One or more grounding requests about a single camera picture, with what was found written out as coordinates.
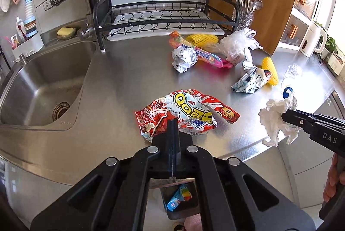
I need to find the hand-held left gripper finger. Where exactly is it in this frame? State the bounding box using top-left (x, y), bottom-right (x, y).
top-left (172, 120), bottom-right (316, 231)
top-left (30, 120), bottom-right (173, 231)

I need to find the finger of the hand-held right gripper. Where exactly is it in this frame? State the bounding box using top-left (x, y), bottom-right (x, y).
top-left (282, 109), bottom-right (314, 134)

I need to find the white tissue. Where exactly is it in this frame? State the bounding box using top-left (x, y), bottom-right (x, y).
top-left (259, 96), bottom-right (300, 147)

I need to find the red snack bag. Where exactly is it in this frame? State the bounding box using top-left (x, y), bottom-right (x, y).
top-left (135, 89), bottom-right (240, 143)

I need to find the clear plastic bottle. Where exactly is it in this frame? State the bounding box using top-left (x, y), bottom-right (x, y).
top-left (280, 64), bottom-right (304, 99)

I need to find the yellow foam fruit net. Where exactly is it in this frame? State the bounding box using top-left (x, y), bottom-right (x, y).
top-left (185, 34), bottom-right (219, 49)
top-left (262, 57), bottom-right (279, 86)

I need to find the steel trash bin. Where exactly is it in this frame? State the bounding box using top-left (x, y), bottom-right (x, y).
top-left (160, 184), bottom-right (201, 221)

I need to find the pink candy wrapper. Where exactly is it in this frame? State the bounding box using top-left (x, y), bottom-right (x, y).
top-left (169, 31), bottom-right (234, 68)

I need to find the clear plastic bag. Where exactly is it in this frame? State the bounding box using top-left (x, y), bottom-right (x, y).
top-left (220, 29), bottom-right (263, 59)

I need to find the person's right hand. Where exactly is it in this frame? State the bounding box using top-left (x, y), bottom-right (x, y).
top-left (323, 153), bottom-right (339, 203)

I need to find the white blue snack packet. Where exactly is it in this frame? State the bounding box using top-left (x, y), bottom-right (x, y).
top-left (231, 60), bottom-right (271, 94)

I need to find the blue candy wrapper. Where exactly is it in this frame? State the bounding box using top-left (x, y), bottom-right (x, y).
top-left (167, 185), bottom-right (193, 212)

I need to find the crumpled silver wrapper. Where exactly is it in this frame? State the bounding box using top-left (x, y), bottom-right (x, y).
top-left (172, 47), bottom-right (198, 73)

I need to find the white electric kettle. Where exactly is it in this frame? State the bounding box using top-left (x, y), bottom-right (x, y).
top-left (299, 21), bottom-right (327, 58)

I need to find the green potted plant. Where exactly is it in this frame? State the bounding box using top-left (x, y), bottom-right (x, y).
top-left (315, 21), bottom-right (338, 59)

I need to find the white drip tray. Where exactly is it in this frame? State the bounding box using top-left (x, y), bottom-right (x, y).
top-left (108, 14), bottom-right (225, 41)

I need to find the clear cutlery holder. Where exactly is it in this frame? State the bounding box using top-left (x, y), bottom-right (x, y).
top-left (232, 7), bottom-right (255, 32)

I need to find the black dish rack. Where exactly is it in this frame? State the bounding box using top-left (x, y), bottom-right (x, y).
top-left (85, 0), bottom-right (251, 52)

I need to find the stainless steel sink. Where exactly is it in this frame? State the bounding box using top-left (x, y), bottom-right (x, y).
top-left (0, 41), bottom-right (97, 130)

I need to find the yellow sponge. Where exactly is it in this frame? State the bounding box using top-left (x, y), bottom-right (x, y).
top-left (57, 27), bottom-right (76, 39)

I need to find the white sink caddy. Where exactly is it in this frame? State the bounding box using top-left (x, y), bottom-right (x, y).
top-left (12, 29), bottom-right (44, 59)

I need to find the white faucet hose filter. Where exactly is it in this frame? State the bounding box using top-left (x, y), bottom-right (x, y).
top-left (24, 0), bottom-right (37, 35)

